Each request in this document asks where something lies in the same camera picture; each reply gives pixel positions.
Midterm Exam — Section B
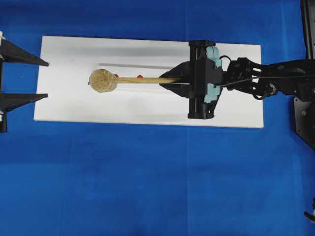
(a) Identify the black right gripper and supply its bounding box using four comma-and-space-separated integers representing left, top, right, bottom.
159, 40, 223, 119

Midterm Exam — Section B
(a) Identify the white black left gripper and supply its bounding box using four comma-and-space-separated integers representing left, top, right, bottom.
0, 38, 49, 133

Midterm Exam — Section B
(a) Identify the wooden mallet hammer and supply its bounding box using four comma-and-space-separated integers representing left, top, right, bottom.
88, 69, 181, 93

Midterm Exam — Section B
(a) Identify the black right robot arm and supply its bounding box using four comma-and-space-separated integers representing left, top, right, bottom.
160, 40, 315, 119

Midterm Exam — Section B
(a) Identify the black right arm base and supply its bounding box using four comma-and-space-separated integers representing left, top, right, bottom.
294, 0, 315, 149

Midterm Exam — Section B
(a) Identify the white rectangular board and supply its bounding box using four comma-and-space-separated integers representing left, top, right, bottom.
34, 36, 264, 128

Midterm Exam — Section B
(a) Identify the blue table cloth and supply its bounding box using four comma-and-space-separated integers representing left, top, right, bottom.
0, 0, 315, 236

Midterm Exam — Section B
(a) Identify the black white object at edge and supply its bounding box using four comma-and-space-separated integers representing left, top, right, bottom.
304, 198, 315, 223

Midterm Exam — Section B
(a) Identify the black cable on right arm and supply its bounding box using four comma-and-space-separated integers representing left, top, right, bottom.
214, 55, 315, 88

